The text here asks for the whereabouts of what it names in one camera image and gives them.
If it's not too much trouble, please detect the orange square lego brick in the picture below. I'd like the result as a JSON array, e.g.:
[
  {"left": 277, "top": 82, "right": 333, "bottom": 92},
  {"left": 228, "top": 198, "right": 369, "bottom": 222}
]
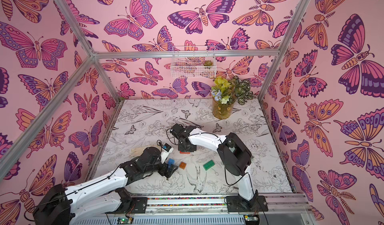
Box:
[{"left": 179, "top": 162, "right": 187, "bottom": 170}]

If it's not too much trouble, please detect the green long lego brick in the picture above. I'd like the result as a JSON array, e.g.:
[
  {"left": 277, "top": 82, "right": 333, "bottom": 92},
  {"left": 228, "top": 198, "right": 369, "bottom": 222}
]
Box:
[{"left": 203, "top": 160, "right": 215, "bottom": 171}]

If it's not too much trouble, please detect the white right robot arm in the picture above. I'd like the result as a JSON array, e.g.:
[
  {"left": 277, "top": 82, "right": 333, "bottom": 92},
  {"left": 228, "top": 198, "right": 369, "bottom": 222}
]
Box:
[{"left": 170, "top": 124, "right": 269, "bottom": 213}]

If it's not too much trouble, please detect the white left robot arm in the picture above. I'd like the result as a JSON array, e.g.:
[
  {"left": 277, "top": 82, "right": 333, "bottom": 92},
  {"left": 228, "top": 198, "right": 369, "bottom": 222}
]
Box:
[{"left": 33, "top": 144, "right": 177, "bottom": 225}]

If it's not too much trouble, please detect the yellow vase with plants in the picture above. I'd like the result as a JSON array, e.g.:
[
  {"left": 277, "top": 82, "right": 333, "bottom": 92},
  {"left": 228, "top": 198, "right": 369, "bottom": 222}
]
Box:
[{"left": 211, "top": 76, "right": 256, "bottom": 120}]

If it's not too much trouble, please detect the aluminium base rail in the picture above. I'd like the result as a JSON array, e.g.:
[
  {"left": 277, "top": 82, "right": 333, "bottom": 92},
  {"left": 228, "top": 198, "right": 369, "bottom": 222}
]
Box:
[{"left": 71, "top": 193, "right": 316, "bottom": 225}]

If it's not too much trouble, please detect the white wire basket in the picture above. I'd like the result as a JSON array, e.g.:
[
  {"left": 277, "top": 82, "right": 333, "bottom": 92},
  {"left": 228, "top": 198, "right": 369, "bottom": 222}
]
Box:
[{"left": 170, "top": 45, "right": 217, "bottom": 79}]

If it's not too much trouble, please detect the aluminium cage frame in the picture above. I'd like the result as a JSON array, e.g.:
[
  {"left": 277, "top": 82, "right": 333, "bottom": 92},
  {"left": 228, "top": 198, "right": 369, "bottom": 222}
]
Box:
[{"left": 1, "top": 0, "right": 311, "bottom": 178}]

